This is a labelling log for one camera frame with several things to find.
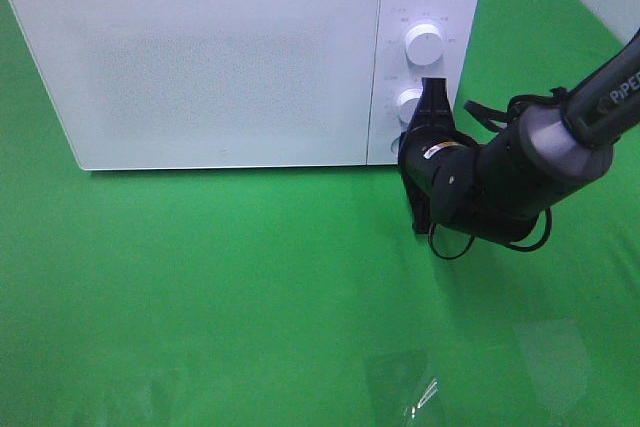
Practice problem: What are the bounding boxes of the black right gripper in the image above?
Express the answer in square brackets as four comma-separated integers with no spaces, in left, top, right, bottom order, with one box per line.
[398,77,480,235]

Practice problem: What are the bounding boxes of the white microwave knob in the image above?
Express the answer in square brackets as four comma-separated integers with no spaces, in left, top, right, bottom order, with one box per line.
[404,22,445,66]
[397,88,422,125]

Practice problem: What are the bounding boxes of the round door release button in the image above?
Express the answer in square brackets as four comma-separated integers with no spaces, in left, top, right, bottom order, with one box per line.
[391,136,401,158]

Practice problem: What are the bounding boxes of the white microwave door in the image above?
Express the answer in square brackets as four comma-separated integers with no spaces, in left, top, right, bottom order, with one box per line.
[10,0,378,170]

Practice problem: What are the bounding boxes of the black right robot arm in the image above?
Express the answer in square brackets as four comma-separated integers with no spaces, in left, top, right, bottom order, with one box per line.
[397,36,639,252]

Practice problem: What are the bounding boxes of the white microwave oven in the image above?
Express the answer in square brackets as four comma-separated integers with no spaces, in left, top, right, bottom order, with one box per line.
[8,0,478,171]

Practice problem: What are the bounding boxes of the green table cloth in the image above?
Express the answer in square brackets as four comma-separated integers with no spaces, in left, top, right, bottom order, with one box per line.
[1,3,639,426]

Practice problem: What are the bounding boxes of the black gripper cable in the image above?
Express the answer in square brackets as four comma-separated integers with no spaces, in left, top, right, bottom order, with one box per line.
[427,86,571,261]

